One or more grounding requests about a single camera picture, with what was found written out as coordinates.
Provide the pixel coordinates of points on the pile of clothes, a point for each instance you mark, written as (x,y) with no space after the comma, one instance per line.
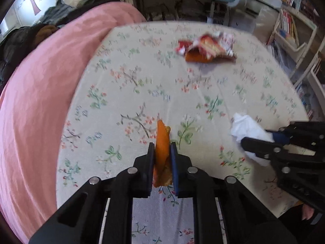
(76,7)

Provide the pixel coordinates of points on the white tissue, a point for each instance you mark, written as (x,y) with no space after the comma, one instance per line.
(250,132)

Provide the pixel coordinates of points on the orange peel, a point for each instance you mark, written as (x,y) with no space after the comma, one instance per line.
(162,143)

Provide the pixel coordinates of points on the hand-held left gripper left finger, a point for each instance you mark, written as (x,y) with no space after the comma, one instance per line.
(148,169)

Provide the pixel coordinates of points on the white bookshelf with books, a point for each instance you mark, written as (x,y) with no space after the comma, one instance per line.
(294,25)

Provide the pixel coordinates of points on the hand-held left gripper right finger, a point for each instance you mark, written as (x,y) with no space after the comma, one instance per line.
(174,169)

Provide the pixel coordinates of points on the dark jacket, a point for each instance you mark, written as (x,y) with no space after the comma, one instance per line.
(17,45)

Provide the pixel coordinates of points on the person's right hand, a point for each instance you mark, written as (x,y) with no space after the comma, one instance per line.
(307,212)

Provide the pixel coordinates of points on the red crumpled snack wrapper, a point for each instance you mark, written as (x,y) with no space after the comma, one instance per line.
(208,47)

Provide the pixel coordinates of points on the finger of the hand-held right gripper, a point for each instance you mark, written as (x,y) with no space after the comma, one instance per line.
(280,136)
(269,148)

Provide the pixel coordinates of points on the pink blanket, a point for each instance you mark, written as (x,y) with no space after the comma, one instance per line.
(38,122)

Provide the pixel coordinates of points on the floral bedsheet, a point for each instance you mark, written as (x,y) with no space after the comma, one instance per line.
(177,94)

